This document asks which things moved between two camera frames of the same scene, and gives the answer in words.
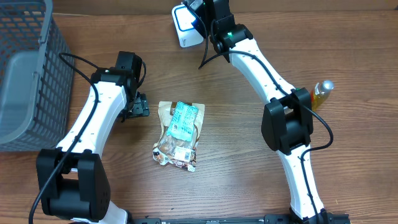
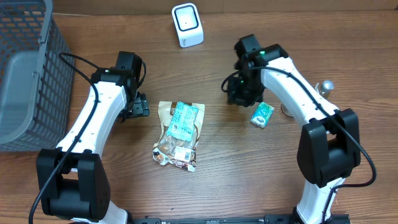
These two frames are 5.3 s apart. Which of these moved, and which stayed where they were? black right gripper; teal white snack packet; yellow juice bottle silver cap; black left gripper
Moved: black right gripper
Stayed: teal white snack packet; black left gripper; yellow juice bottle silver cap
